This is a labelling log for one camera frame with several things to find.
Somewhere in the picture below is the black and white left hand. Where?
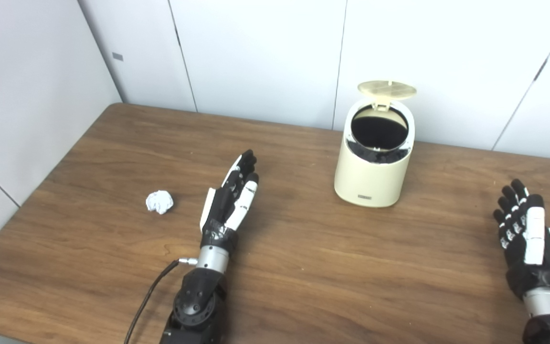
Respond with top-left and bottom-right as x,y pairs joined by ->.
200,150 -> 260,254

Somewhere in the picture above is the black and white right hand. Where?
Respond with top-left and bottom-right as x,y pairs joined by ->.
493,179 -> 550,301

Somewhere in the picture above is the white paper ball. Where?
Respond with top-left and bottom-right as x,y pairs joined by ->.
146,190 -> 174,215

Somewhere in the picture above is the cream round bin lid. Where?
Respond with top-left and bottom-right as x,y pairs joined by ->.
357,80 -> 418,111

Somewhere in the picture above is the cream-colored bin body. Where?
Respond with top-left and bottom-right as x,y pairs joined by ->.
334,98 -> 416,208

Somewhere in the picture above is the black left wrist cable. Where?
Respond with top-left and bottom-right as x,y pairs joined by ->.
124,257 -> 199,344

